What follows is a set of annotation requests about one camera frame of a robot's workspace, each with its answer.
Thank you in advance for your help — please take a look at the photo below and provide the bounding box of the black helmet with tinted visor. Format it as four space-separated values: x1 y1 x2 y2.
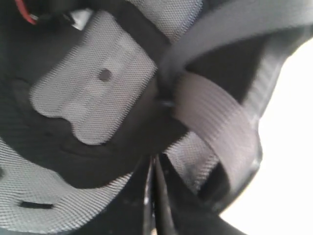
0 0 313 235

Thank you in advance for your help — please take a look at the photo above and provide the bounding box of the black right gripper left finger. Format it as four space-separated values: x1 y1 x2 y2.
80 157 154 235

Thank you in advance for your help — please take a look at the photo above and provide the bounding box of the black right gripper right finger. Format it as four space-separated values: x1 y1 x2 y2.
155 154 235 235

